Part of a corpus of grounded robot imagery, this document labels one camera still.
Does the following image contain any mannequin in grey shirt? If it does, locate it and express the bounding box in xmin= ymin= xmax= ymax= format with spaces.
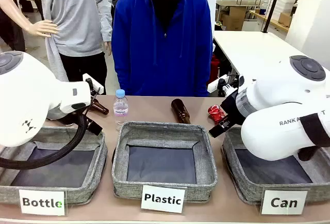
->
xmin=0 ymin=0 xmax=113 ymax=83

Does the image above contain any grey basket labelled Plastic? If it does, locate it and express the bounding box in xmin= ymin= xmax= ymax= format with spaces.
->
xmin=111 ymin=121 xmax=219 ymax=204

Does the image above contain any plastic bottle pink label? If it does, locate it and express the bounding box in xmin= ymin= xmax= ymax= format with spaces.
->
xmin=113 ymin=89 xmax=129 ymax=118

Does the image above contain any black tripod pole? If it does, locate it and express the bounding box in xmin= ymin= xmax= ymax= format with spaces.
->
xmin=261 ymin=0 xmax=285 ymax=34

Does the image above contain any white Bottle label card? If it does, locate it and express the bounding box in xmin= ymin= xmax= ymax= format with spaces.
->
xmin=18 ymin=188 xmax=68 ymax=217

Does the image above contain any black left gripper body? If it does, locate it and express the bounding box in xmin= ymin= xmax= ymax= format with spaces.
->
xmin=86 ymin=118 xmax=104 ymax=136

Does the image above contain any white Can label card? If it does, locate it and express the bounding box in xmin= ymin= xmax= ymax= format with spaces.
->
xmin=260 ymin=189 xmax=309 ymax=216

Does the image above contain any crushed red can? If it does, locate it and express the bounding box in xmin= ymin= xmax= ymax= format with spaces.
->
xmin=207 ymin=104 xmax=227 ymax=125

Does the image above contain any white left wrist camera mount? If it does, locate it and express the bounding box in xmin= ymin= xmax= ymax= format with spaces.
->
xmin=82 ymin=73 xmax=105 ymax=95

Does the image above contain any white Plastic label card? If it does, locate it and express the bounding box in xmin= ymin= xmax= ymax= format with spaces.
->
xmin=140 ymin=184 xmax=187 ymax=215

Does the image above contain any grey basket labelled Bottle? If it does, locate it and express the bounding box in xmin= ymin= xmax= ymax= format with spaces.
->
xmin=0 ymin=125 xmax=108 ymax=205

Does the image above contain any grey basket labelled Can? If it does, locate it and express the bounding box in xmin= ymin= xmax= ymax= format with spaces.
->
xmin=221 ymin=125 xmax=330 ymax=205

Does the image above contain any white background table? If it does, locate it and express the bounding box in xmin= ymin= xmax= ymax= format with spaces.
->
xmin=212 ymin=30 xmax=330 ymax=80

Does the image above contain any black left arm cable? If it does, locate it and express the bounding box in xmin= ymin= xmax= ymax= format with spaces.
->
xmin=0 ymin=105 xmax=89 ymax=170

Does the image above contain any person in blue hoodie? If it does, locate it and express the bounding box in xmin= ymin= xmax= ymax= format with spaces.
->
xmin=111 ymin=0 xmax=214 ymax=98

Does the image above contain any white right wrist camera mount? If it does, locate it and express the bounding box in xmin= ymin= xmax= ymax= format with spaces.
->
xmin=207 ymin=75 xmax=232 ymax=93

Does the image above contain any brown glass bottle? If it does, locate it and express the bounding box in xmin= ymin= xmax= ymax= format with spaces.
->
xmin=89 ymin=99 xmax=109 ymax=116
xmin=171 ymin=98 xmax=192 ymax=125

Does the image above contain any large cardboard box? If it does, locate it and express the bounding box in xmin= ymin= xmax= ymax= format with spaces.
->
xmin=221 ymin=6 xmax=248 ymax=31

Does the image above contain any stack of white foam boxes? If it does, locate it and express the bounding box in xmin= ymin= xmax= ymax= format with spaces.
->
xmin=272 ymin=0 xmax=300 ymax=21

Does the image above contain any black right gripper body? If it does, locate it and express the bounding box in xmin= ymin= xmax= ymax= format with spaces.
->
xmin=220 ymin=89 xmax=246 ymax=130

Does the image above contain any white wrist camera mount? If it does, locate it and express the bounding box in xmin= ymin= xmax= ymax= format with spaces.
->
xmin=82 ymin=73 xmax=105 ymax=95
xmin=207 ymin=75 xmax=232 ymax=93

